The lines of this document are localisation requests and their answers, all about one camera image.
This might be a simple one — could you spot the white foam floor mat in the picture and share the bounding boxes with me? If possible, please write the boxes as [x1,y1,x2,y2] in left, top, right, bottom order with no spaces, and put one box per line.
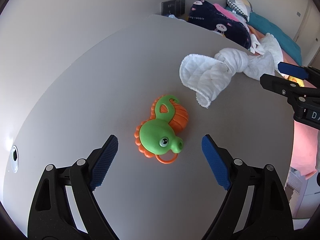
[287,169,312,218]

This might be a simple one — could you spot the pink bed sheet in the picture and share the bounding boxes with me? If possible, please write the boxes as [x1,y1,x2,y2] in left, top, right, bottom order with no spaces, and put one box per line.
[246,26,320,179]

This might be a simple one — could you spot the dark wall socket panel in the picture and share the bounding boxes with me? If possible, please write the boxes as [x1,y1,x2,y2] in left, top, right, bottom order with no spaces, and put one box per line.
[161,0,186,15]

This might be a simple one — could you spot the yellow duck toy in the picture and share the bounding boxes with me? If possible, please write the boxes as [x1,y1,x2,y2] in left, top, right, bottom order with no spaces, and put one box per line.
[287,75,305,87]

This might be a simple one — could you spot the navy rabbit print blanket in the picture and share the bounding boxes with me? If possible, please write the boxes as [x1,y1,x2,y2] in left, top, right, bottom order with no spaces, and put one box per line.
[187,0,252,50]

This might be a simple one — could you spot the pink folded blanket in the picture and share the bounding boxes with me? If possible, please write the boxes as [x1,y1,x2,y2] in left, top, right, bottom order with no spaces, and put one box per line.
[214,3,247,23]

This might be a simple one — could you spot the green orange seahorse toy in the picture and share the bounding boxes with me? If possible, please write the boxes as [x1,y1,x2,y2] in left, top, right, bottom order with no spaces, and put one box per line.
[134,94,189,165]

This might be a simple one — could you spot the teal blanket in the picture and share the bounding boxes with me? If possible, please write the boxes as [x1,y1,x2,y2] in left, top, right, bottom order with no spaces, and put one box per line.
[247,11,303,64]

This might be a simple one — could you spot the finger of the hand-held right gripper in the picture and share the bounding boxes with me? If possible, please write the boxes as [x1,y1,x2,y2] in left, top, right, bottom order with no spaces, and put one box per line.
[277,62,320,88]
[260,74,320,106]

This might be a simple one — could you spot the silver desk cable grommet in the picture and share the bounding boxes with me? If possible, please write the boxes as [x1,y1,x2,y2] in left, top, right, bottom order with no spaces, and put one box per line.
[10,145,19,173]

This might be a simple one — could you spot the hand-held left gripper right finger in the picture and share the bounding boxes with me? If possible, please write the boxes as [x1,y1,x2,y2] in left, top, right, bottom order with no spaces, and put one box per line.
[201,134,294,240]

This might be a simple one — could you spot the checkered pillow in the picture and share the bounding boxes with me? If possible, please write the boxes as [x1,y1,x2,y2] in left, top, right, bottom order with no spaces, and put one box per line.
[226,0,253,22]

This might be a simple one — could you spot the white knotted towel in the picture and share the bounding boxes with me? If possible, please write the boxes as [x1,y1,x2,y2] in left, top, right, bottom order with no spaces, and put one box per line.
[179,32,284,109]

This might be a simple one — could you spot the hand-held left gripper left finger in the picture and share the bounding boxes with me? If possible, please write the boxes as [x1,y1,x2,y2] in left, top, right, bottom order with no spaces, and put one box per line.
[27,135,119,240]

